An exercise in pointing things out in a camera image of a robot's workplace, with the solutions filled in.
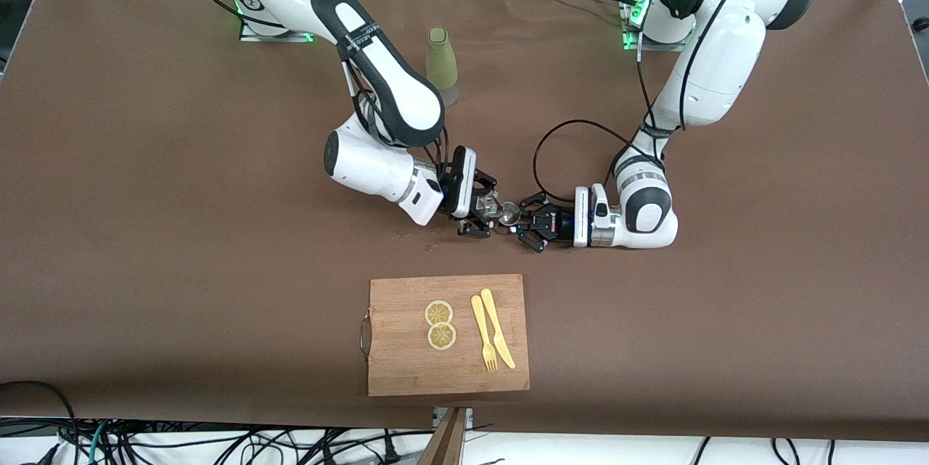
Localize yellow plastic knife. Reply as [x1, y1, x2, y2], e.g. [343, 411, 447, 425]
[480, 288, 517, 370]

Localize yellow plastic fork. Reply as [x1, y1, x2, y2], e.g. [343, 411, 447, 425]
[470, 295, 499, 373]

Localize green sleeved glass bottle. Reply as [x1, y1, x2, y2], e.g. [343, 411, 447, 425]
[425, 27, 459, 107]

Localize wooden cutting board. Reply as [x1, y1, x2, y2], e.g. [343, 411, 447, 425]
[359, 273, 531, 398]

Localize brown table cover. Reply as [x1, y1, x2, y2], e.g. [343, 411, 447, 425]
[0, 0, 929, 443]

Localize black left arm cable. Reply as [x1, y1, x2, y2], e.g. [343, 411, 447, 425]
[533, 0, 779, 195]

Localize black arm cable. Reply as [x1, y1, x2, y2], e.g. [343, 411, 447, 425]
[533, 0, 779, 195]
[340, 59, 452, 179]

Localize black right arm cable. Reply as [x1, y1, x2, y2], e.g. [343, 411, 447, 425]
[340, 59, 452, 179]

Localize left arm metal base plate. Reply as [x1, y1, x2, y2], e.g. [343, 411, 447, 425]
[621, 0, 699, 54]

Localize camera stand post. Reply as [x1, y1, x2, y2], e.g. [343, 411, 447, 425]
[420, 407, 474, 465]

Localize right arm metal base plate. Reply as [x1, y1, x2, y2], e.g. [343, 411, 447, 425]
[240, 12, 316, 43]

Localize green floor cable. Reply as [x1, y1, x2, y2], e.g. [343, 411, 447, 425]
[86, 423, 107, 465]

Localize thick black floor cable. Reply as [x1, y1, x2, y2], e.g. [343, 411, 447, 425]
[0, 380, 82, 465]

